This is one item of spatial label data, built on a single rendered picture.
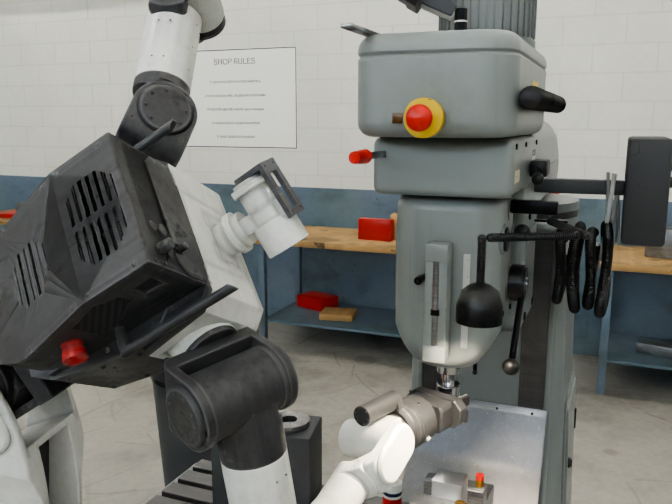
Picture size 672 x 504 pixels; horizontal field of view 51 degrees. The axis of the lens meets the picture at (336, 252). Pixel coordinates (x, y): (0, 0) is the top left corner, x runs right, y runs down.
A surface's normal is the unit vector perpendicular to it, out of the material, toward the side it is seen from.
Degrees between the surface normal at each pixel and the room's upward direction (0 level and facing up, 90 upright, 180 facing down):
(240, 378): 46
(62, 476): 90
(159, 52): 57
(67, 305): 75
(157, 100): 62
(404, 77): 90
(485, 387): 90
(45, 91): 90
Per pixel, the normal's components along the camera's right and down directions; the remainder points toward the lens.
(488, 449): -0.33, -0.30
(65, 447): -0.16, 0.18
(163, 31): -0.04, -0.38
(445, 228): -0.37, 0.17
